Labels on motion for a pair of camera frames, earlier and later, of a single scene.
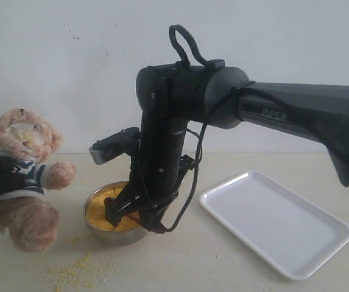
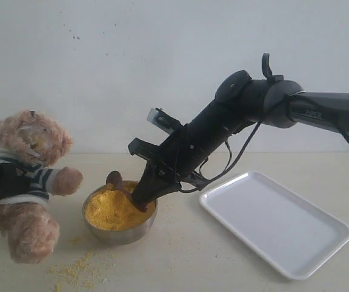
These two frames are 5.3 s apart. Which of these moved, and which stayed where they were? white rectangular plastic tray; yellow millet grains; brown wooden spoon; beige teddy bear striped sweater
Moved: brown wooden spoon; beige teddy bear striped sweater
Stayed: yellow millet grains; white rectangular plastic tray
